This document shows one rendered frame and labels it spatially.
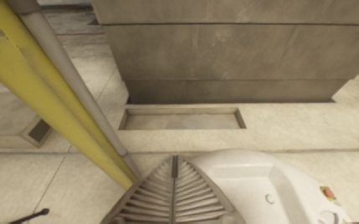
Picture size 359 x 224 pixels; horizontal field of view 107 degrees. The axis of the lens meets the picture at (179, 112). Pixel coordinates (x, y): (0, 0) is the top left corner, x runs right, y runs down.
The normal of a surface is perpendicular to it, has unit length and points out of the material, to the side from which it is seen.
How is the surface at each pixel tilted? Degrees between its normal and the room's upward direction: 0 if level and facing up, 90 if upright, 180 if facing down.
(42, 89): 90
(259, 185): 0
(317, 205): 0
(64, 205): 0
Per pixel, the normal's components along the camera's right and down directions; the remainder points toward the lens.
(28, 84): 0.01, 0.74
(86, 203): 0.00, -0.67
